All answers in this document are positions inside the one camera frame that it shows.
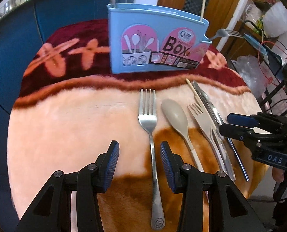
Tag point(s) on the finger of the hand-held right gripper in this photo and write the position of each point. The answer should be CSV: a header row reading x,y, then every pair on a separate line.
x,y
233,130
239,120

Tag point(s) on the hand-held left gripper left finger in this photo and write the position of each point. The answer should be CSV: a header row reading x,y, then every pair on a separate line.
x,y
110,160

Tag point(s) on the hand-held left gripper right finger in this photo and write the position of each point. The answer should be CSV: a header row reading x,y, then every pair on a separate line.
x,y
167,160

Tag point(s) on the light blue utensil box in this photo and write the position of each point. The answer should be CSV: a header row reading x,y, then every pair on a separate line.
x,y
155,46

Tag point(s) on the person's right hand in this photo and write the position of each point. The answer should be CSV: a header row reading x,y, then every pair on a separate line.
x,y
277,174

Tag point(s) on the metal table knife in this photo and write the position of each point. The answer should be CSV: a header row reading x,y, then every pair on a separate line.
x,y
214,112

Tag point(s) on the beige plastic fork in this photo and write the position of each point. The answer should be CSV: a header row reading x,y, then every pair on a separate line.
x,y
203,123

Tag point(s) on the beige plastic spoon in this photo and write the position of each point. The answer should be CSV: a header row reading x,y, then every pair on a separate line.
x,y
176,118

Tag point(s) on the wooden chopstick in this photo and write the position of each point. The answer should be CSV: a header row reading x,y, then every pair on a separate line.
x,y
202,9
196,94

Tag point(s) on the clear plastic bag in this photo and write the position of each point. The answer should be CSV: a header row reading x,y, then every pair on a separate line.
x,y
248,70

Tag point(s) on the printed plush blanket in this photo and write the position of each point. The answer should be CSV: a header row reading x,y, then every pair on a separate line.
x,y
73,116

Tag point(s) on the blue flat panel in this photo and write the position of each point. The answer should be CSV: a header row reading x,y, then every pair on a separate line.
x,y
263,49

